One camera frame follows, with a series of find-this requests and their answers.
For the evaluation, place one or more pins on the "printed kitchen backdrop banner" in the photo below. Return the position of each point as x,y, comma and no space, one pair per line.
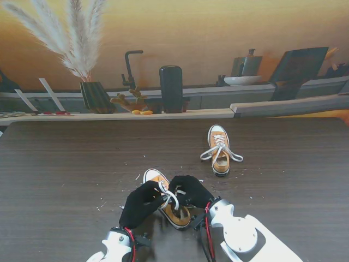
191,32

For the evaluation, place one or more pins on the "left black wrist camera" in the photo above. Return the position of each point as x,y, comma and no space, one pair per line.
144,240

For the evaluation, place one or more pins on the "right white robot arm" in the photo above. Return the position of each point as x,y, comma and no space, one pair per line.
245,234

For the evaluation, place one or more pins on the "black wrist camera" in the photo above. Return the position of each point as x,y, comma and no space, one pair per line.
198,219
144,240

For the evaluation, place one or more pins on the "yellow canvas sneaker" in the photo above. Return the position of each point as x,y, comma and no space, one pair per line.
218,128
152,174

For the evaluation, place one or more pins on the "left robot hand black glove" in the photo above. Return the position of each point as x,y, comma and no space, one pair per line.
139,204

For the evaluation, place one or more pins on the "right robot hand black glove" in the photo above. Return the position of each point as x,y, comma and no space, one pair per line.
193,191

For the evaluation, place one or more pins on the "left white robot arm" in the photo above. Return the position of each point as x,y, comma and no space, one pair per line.
114,245

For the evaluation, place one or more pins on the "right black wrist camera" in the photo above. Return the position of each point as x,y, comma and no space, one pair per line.
198,219

